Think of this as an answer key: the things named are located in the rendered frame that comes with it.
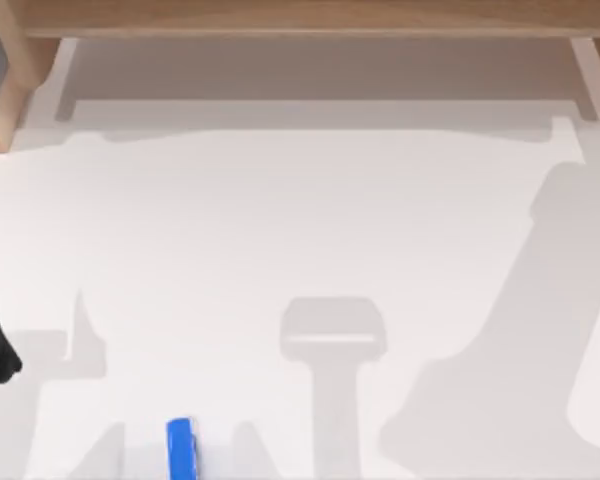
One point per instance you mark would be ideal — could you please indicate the wooden cupboard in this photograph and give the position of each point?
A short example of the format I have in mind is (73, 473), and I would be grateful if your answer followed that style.
(300, 17)

